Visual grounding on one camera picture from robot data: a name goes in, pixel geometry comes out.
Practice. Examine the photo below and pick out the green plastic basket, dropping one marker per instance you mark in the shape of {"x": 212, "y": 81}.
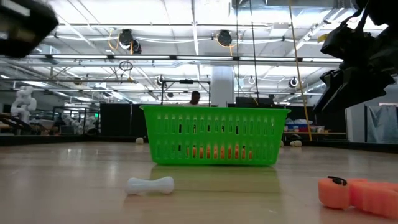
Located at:
{"x": 217, "y": 137}

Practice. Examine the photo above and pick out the beige toy skull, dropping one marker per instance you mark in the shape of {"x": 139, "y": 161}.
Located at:
{"x": 139, "y": 140}
{"x": 281, "y": 144}
{"x": 296, "y": 143}

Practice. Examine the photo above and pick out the black metal stand frame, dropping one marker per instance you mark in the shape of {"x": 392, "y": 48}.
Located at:
{"x": 186, "y": 81}

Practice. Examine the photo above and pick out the grey hanging cloth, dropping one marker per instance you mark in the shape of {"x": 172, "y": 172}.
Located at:
{"x": 382, "y": 124}

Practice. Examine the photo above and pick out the black screen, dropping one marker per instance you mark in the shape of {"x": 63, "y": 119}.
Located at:
{"x": 248, "y": 102}

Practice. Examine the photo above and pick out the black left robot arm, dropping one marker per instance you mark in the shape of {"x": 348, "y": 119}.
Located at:
{"x": 28, "y": 31}

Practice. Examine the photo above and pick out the white square pillar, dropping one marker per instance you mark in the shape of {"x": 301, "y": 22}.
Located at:
{"x": 222, "y": 87}

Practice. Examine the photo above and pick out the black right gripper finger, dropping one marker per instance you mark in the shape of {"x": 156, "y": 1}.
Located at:
{"x": 351, "y": 87}

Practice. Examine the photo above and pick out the yellow tape tag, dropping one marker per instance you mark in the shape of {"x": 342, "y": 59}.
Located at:
{"x": 322, "y": 38}

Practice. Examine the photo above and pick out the white humanoid robot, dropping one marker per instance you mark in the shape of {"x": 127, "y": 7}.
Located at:
{"x": 23, "y": 102}

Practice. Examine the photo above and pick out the shelf with colourful boxes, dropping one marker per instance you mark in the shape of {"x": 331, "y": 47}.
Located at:
{"x": 303, "y": 127}

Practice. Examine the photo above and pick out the white toy bone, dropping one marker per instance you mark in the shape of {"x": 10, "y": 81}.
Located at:
{"x": 149, "y": 185}

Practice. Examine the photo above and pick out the black partition panel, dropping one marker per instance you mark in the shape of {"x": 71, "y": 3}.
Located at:
{"x": 335, "y": 124}
{"x": 124, "y": 121}

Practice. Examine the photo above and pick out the person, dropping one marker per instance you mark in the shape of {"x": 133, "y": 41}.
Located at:
{"x": 195, "y": 98}

